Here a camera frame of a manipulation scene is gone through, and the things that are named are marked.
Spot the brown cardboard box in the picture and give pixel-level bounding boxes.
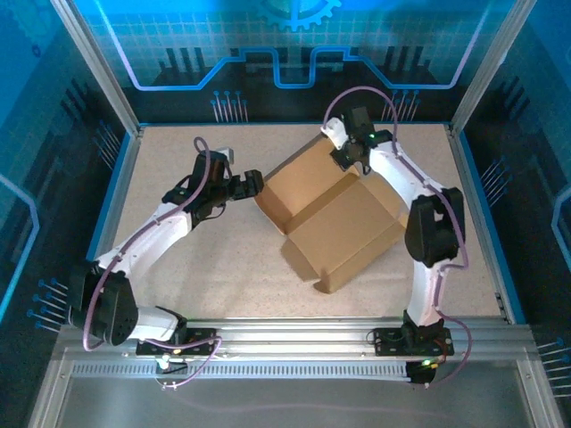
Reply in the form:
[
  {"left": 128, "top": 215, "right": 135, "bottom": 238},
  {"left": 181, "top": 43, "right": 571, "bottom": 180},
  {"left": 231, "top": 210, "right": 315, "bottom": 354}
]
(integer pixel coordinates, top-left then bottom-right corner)
[{"left": 252, "top": 133, "right": 410, "bottom": 295}]

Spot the black connector box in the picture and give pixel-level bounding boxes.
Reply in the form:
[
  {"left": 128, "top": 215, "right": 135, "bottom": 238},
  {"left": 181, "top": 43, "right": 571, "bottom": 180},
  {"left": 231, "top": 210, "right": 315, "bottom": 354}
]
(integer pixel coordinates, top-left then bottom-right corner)
[{"left": 405, "top": 360, "right": 437, "bottom": 387}]

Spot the blue gear print panel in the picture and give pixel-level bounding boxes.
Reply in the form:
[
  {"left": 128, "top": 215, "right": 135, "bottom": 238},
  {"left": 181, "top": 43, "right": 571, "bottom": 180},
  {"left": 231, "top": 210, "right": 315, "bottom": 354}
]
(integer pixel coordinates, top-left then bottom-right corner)
[{"left": 70, "top": 0, "right": 503, "bottom": 125}]

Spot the grey metal tray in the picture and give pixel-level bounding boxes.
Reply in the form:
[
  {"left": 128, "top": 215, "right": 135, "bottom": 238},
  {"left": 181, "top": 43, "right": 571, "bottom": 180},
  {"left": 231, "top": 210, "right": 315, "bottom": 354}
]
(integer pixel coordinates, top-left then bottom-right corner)
[{"left": 26, "top": 356, "right": 563, "bottom": 428}]

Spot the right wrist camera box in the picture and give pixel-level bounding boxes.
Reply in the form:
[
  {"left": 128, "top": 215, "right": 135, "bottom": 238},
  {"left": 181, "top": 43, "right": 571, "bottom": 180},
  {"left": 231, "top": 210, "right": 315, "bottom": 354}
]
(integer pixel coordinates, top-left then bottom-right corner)
[{"left": 319, "top": 117, "right": 347, "bottom": 151}]

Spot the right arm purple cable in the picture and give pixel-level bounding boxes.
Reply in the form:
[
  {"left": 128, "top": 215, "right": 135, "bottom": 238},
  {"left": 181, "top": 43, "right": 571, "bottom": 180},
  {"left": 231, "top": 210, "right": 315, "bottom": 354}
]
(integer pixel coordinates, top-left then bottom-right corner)
[{"left": 323, "top": 86, "right": 474, "bottom": 390}]

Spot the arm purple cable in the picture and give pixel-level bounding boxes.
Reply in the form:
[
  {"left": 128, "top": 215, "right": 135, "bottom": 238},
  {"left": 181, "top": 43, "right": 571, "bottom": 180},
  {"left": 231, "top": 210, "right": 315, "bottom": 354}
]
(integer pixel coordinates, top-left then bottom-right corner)
[
  {"left": 323, "top": 86, "right": 474, "bottom": 390},
  {"left": 83, "top": 136, "right": 223, "bottom": 391}
]

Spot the left aluminium table rail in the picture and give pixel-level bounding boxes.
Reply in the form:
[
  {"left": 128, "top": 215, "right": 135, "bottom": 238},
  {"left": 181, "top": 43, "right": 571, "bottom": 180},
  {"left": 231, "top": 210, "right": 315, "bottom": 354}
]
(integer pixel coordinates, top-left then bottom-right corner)
[{"left": 74, "top": 126, "right": 145, "bottom": 325}]

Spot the aluminium table rail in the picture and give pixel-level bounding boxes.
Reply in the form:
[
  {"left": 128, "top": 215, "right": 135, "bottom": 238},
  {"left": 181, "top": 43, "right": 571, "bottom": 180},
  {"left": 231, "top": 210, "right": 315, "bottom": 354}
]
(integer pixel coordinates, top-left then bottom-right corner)
[
  {"left": 443, "top": 124, "right": 514, "bottom": 323},
  {"left": 74, "top": 126, "right": 145, "bottom": 325}
]

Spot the right aluminium table rail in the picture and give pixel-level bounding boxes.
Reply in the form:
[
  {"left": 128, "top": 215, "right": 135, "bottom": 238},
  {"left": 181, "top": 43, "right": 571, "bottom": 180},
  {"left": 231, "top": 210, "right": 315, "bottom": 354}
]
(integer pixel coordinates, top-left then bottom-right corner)
[{"left": 443, "top": 124, "right": 514, "bottom": 323}]

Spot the right aluminium frame post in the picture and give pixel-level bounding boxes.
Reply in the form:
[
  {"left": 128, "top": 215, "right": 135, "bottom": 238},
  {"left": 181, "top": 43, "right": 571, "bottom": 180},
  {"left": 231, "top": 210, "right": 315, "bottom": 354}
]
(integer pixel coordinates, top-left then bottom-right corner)
[{"left": 448, "top": 0, "right": 539, "bottom": 137}]

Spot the aluminium frame post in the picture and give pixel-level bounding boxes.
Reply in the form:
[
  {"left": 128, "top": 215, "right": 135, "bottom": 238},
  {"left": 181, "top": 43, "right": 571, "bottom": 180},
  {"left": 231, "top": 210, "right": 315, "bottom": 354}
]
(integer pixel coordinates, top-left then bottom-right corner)
[
  {"left": 49, "top": 0, "right": 143, "bottom": 136},
  {"left": 448, "top": 0, "right": 539, "bottom": 137}
]

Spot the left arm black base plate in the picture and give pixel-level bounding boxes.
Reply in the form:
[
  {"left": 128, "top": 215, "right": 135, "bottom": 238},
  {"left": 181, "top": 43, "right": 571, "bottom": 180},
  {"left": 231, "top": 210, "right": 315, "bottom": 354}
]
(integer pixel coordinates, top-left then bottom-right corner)
[{"left": 135, "top": 327, "right": 220, "bottom": 357}]

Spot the aluminium mounting rail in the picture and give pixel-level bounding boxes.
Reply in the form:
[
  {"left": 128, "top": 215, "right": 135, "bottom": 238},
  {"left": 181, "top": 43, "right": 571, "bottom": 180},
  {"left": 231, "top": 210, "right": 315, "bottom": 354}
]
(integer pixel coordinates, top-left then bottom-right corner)
[{"left": 52, "top": 317, "right": 539, "bottom": 360}]

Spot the left aluminium frame post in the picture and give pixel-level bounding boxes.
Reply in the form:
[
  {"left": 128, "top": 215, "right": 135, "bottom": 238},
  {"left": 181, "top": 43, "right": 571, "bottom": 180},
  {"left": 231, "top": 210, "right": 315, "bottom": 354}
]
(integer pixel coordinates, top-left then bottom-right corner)
[{"left": 49, "top": 0, "right": 143, "bottom": 136}]

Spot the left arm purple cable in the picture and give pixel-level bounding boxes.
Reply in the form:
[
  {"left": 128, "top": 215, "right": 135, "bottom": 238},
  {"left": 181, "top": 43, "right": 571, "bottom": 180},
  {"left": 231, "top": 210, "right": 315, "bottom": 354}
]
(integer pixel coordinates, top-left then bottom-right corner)
[{"left": 83, "top": 136, "right": 223, "bottom": 391}]

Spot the right blue enclosure panel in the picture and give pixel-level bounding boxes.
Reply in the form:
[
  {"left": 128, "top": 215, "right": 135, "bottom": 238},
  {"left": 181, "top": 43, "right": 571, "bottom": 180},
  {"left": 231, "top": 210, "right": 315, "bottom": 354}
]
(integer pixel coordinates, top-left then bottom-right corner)
[{"left": 454, "top": 0, "right": 571, "bottom": 402}]

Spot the blue enclosure panel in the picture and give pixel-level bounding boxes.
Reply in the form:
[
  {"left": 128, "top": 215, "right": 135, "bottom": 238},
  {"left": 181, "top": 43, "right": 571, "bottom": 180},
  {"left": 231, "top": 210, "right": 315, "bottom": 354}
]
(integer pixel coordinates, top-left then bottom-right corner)
[
  {"left": 0, "top": 0, "right": 135, "bottom": 402},
  {"left": 454, "top": 0, "right": 571, "bottom": 402}
]

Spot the left blue enclosure panel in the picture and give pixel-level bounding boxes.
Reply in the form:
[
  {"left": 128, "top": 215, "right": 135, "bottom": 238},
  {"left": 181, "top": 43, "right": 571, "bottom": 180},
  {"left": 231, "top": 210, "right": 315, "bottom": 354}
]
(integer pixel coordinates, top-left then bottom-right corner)
[{"left": 0, "top": 0, "right": 135, "bottom": 402}]

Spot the slotted cable duct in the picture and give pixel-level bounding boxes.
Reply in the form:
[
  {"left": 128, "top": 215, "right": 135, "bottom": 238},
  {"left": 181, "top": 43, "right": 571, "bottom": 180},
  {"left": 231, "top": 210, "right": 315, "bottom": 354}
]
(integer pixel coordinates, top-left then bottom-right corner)
[{"left": 70, "top": 363, "right": 411, "bottom": 381}]

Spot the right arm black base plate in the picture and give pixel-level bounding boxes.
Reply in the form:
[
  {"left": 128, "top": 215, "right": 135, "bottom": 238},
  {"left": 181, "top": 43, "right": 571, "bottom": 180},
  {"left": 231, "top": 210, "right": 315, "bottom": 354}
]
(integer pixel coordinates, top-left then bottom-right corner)
[{"left": 371, "top": 327, "right": 455, "bottom": 357}]

